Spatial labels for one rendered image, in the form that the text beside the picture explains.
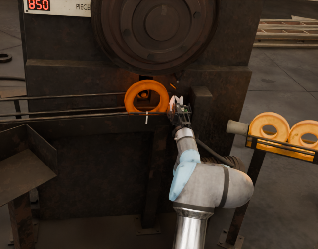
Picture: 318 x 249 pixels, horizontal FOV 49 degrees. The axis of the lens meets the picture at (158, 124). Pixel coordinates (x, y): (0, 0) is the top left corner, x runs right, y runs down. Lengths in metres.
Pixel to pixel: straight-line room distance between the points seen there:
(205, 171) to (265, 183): 1.46
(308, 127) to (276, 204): 0.89
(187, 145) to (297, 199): 1.23
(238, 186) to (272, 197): 1.34
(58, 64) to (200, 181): 0.78
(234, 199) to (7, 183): 0.76
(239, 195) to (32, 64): 0.93
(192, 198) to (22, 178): 0.63
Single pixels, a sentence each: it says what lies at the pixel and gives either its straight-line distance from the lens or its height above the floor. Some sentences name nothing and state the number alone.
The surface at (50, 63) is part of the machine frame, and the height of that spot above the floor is 0.87.
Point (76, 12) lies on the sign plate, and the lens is 1.42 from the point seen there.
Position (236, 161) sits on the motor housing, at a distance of 1.60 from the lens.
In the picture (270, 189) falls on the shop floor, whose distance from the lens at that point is 2.38.
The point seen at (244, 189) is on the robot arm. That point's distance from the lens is 1.00.
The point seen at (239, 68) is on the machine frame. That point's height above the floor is 0.87.
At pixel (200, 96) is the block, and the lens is 1.48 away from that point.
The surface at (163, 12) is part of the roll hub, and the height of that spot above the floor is 1.16.
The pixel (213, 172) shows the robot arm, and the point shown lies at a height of 0.85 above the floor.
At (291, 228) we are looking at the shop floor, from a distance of 2.18.
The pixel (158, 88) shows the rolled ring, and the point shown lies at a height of 0.82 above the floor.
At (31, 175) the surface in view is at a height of 0.60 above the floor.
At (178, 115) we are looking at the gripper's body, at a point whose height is 0.76.
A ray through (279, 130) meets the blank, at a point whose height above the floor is 0.73.
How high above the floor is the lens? 1.45
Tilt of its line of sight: 32 degrees down
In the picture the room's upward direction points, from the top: 7 degrees clockwise
